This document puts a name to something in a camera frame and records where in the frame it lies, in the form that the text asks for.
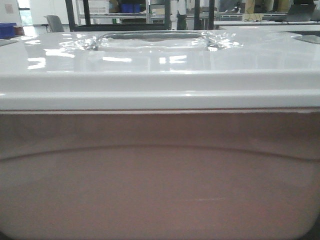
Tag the blue bins on back shelf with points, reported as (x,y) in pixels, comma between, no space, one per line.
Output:
(130,8)

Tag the white lidded storage bin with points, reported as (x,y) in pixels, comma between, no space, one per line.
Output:
(160,135)

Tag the blue crate at left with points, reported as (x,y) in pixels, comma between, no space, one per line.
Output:
(7,30)

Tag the black metal frame rack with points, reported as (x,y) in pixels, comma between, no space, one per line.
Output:
(154,15)

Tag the grey office chair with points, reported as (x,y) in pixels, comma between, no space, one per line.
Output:
(54,23)

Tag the white basket on back shelf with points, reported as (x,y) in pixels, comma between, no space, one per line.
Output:
(99,7)

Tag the white workbench at right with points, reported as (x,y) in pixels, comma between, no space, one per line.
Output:
(291,26)

